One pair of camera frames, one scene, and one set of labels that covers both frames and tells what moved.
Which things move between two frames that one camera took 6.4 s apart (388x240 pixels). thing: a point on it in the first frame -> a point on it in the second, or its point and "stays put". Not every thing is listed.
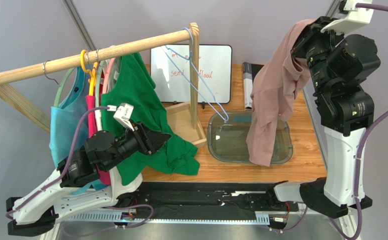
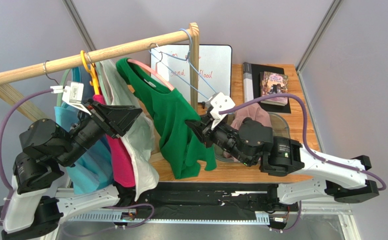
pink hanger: x=105 y=85 -> x=154 y=72
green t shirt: x=132 y=84 -> x=166 y=111
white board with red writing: x=172 y=76 stays put
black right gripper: x=306 y=36 -> x=205 y=131
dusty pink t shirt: x=278 y=75 -> x=256 y=113
